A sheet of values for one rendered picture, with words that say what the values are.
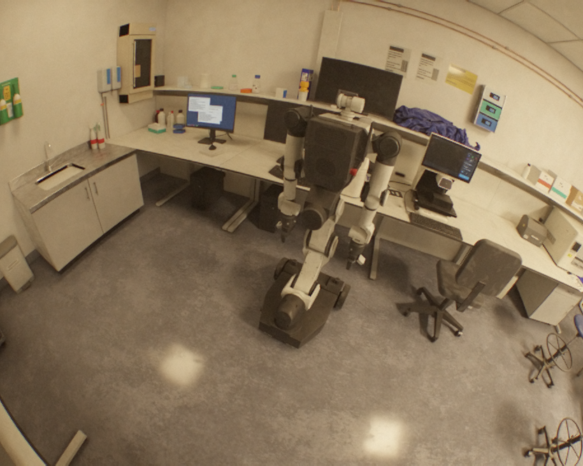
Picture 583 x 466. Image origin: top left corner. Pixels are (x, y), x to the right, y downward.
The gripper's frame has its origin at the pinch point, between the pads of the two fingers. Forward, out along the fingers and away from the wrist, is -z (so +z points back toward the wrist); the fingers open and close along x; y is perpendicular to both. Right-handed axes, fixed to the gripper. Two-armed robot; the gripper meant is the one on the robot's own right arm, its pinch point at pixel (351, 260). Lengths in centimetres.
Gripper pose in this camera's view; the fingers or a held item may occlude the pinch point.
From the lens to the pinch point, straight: 158.3
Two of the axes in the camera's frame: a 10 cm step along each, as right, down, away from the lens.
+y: -8.9, -3.7, 2.8
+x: 4.6, -6.4, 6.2
